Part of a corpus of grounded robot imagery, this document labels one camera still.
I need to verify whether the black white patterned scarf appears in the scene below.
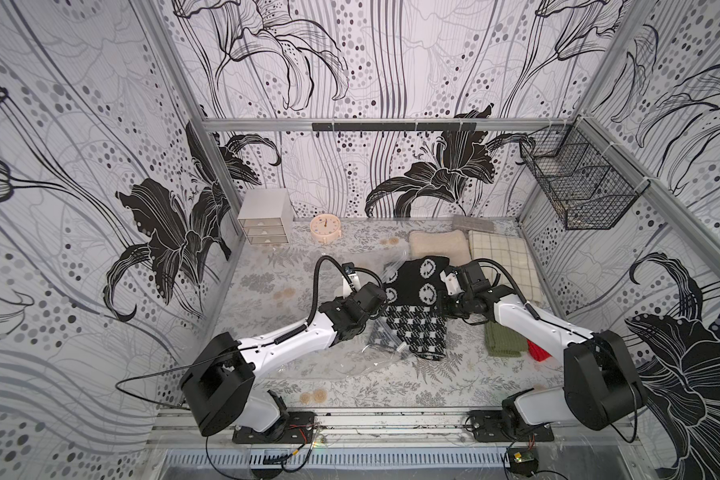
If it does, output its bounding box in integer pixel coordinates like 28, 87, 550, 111
380, 255, 450, 361

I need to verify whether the green knitted cloth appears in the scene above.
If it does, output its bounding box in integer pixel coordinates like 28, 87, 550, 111
485, 322, 528, 358

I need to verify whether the clear plastic vacuum bag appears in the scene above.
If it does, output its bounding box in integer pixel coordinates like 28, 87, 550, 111
270, 245, 430, 380

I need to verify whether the cream checked cloth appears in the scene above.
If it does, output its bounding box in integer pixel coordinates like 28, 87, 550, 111
468, 231, 548, 307

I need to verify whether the beige fluffy scarf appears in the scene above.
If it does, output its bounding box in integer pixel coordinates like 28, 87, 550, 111
408, 230, 472, 266

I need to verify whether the red knitted cloth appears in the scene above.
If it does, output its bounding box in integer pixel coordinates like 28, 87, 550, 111
527, 340, 551, 362

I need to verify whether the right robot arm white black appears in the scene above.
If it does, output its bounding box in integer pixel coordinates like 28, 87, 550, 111
439, 258, 647, 437

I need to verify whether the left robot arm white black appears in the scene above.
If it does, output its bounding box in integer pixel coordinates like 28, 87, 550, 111
179, 282, 387, 443

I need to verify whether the grey flat sponge block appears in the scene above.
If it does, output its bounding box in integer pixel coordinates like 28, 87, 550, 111
451, 216, 496, 233

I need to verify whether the peach round alarm clock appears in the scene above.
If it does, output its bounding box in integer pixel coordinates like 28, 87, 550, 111
309, 213, 342, 244

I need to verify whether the white mini drawer unit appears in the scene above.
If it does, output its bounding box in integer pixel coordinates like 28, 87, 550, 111
237, 188, 294, 245

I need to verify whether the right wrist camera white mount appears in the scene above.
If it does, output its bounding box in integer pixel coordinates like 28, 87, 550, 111
440, 268, 463, 297

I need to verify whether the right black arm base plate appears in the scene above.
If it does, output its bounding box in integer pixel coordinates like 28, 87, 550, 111
463, 409, 555, 443

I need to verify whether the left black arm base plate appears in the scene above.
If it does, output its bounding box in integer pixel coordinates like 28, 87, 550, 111
233, 411, 316, 445

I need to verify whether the black wire wall basket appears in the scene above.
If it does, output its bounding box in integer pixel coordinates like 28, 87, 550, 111
519, 121, 650, 230

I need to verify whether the black wall rail strip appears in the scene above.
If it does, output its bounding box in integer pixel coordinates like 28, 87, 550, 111
311, 121, 477, 132

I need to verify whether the white cable duct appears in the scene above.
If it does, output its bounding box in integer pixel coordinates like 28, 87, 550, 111
164, 447, 504, 470

